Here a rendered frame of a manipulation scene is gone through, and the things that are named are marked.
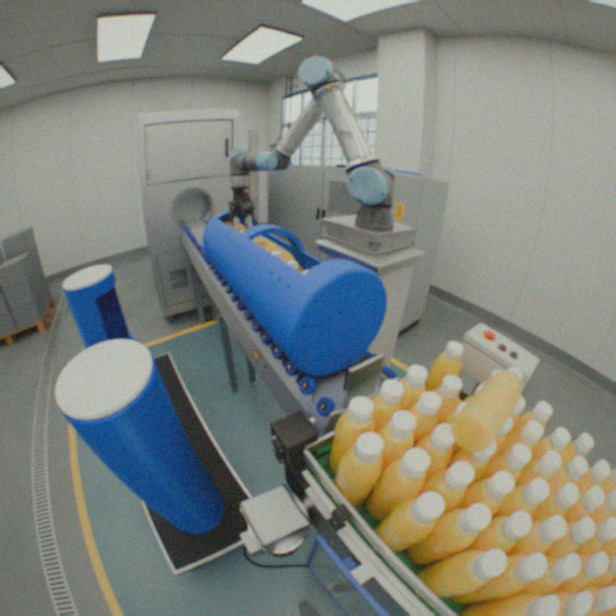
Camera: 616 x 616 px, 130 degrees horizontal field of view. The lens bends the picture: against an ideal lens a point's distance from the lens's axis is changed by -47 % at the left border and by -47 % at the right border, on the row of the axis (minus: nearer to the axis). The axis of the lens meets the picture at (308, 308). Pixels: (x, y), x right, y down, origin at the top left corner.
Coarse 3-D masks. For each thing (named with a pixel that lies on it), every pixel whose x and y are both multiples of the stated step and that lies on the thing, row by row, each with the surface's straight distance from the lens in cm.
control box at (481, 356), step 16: (464, 336) 71; (480, 336) 72; (496, 336) 76; (464, 352) 73; (480, 352) 71; (496, 352) 69; (528, 352) 76; (464, 368) 74; (480, 368) 72; (496, 368) 70; (528, 368) 70
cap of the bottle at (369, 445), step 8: (368, 432) 41; (360, 440) 40; (368, 440) 40; (376, 440) 40; (360, 448) 39; (368, 448) 39; (376, 448) 40; (360, 456) 40; (368, 456) 39; (376, 456) 40
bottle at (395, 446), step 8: (384, 432) 46; (392, 432) 44; (384, 440) 46; (392, 440) 45; (400, 440) 45; (408, 440) 46; (384, 448) 46; (392, 448) 45; (400, 448) 46; (408, 448) 47; (384, 456) 47; (392, 456) 47; (400, 456) 47; (384, 464) 49
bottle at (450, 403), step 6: (438, 390) 55; (444, 396) 54; (450, 396) 54; (456, 396) 55; (444, 402) 54; (450, 402) 54; (456, 402) 56; (444, 408) 55; (450, 408) 55; (456, 408) 57; (444, 414) 55
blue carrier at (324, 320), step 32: (224, 224) 111; (256, 224) 132; (224, 256) 95; (256, 256) 74; (256, 288) 68; (288, 288) 57; (320, 288) 52; (352, 288) 59; (384, 288) 66; (288, 320) 55; (320, 320) 56; (352, 320) 63; (288, 352) 58; (320, 352) 62; (352, 352) 70
